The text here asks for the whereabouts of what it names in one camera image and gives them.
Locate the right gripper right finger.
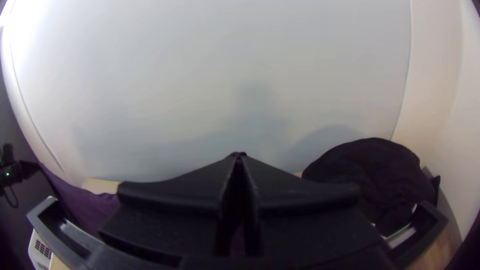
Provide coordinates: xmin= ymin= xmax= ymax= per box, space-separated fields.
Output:
xmin=239 ymin=152 xmax=384 ymax=264

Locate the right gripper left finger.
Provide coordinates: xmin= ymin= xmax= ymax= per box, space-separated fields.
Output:
xmin=98 ymin=152 xmax=239 ymax=266

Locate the dark t-shirt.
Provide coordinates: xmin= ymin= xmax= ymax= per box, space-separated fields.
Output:
xmin=37 ymin=161 xmax=248 ymax=258

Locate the black and white clothes heap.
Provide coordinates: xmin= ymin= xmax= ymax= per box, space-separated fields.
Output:
xmin=301 ymin=137 xmax=438 ymax=237

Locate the white laundry basket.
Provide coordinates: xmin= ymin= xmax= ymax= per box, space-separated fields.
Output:
xmin=28 ymin=228 xmax=54 ymax=270

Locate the black cable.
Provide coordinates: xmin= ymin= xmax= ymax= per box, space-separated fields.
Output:
xmin=1 ymin=185 xmax=20 ymax=209

